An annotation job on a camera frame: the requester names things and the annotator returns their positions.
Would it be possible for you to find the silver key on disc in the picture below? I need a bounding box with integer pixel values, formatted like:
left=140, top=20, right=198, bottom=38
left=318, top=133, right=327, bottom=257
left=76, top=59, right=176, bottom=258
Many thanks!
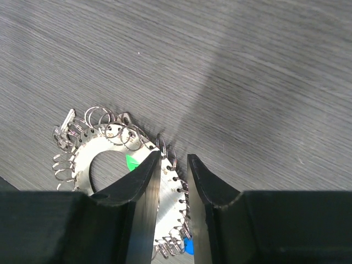
left=51, top=108, right=76, bottom=142

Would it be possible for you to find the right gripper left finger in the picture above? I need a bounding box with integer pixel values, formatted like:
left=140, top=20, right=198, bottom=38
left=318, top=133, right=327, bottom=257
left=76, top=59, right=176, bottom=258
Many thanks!
left=1, top=151, right=161, bottom=263

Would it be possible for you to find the metal key organizer disc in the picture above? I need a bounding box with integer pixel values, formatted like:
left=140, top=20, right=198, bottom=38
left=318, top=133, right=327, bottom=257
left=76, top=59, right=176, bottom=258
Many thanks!
left=52, top=106, right=192, bottom=259

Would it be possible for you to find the blue key tag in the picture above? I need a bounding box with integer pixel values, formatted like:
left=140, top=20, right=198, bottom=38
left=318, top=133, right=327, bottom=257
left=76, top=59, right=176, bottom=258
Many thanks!
left=183, top=237, right=194, bottom=255

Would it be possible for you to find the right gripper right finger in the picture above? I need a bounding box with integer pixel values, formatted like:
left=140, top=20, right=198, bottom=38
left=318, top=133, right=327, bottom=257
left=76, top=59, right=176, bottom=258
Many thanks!
left=188, top=154, right=351, bottom=263

